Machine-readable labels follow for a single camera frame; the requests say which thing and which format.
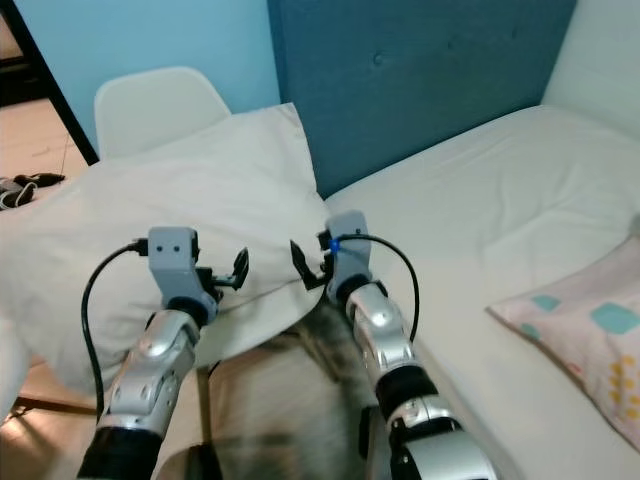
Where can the blue tufted headboard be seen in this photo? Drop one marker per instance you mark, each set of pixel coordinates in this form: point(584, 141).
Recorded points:
point(420, 80)

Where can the pink patterned pillow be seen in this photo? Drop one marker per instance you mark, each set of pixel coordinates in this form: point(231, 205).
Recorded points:
point(585, 320)

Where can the large white pillow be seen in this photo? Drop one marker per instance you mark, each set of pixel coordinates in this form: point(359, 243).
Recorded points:
point(160, 210)

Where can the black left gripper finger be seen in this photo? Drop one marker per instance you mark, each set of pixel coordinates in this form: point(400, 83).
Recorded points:
point(241, 270)

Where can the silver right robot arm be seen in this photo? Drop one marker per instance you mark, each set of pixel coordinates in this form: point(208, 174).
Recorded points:
point(405, 380)

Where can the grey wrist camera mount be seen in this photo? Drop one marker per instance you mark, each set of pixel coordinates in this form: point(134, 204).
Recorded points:
point(350, 250)
point(175, 255)

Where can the black door frame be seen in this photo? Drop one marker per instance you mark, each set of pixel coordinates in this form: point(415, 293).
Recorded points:
point(50, 80)

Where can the white upright cushion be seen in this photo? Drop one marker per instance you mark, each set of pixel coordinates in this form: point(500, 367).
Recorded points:
point(600, 60)

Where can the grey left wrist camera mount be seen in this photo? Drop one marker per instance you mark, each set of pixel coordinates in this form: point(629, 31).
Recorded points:
point(175, 255)

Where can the white bed mattress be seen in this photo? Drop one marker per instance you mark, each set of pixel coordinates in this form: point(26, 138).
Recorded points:
point(490, 190)

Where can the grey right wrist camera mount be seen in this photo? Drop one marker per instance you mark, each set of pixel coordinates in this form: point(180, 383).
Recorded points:
point(350, 250)

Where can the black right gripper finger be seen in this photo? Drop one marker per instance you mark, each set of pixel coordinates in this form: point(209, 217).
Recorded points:
point(303, 262)

